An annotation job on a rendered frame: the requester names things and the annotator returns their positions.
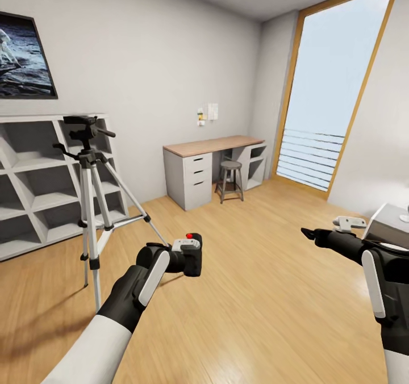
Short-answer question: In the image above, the digital camera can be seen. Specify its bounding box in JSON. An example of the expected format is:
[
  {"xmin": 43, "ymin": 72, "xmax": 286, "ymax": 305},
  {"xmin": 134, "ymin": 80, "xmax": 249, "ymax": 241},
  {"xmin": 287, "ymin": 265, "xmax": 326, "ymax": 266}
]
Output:
[{"xmin": 183, "ymin": 233, "xmax": 203, "ymax": 277}]

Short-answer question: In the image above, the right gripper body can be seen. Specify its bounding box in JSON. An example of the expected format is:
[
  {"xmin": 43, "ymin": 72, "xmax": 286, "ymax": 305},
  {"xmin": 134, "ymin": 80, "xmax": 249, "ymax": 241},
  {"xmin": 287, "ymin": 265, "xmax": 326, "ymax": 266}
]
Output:
[{"xmin": 315, "ymin": 228, "xmax": 358, "ymax": 258}]

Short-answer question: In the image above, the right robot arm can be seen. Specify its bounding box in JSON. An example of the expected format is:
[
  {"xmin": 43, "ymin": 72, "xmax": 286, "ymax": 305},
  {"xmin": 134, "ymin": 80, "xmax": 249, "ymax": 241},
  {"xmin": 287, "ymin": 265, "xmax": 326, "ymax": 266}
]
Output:
[{"xmin": 300, "ymin": 216, "xmax": 409, "ymax": 384}]

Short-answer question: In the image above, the camera tripod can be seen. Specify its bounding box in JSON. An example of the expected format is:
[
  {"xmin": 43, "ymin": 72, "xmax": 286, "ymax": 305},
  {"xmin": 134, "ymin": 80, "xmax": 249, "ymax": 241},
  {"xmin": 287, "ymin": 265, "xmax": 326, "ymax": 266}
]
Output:
[{"xmin": 52, "ymin": 115, "xmax": 172, "ymax": 313}]

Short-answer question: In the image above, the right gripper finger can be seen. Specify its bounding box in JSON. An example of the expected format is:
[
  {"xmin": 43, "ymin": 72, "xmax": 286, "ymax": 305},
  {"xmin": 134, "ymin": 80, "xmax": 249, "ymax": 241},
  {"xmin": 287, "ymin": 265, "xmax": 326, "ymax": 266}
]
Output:
[{"xmin": 300, "ymin": 228, "xmax": 316, "ymax": 240}]

